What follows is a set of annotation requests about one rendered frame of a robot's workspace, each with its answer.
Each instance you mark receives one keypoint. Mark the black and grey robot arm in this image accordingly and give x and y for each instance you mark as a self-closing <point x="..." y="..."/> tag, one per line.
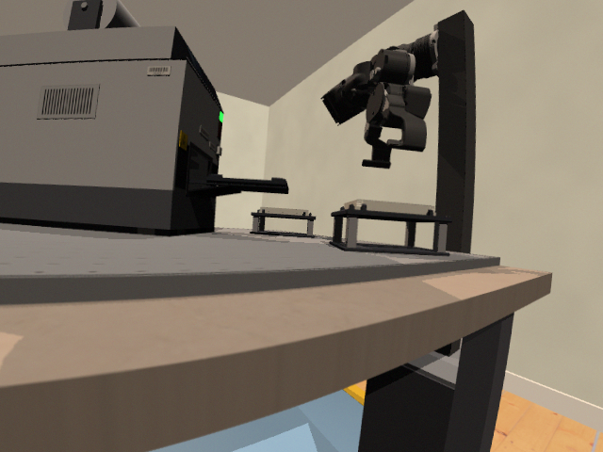
<point x="419" y="59"/>

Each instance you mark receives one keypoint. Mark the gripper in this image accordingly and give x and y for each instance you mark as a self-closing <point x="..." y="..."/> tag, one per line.
<point x="387" y="100"/>

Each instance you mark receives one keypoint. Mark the beige roll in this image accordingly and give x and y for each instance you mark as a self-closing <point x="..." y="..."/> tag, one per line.
<point x="113" y="14"/>

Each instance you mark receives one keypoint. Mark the beige well plate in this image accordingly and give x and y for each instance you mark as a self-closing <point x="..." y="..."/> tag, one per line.
<point x="391" y="207"/>

